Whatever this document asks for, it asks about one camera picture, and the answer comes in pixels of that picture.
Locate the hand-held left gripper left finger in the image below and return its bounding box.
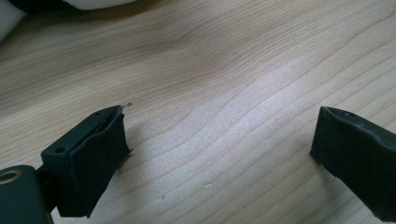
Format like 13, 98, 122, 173
40, 104, 134, 218

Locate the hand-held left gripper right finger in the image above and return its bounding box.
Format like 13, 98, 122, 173
309, 105, 396, 223

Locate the black and white panda plush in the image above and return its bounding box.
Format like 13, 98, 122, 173
0, 0, 138, 43

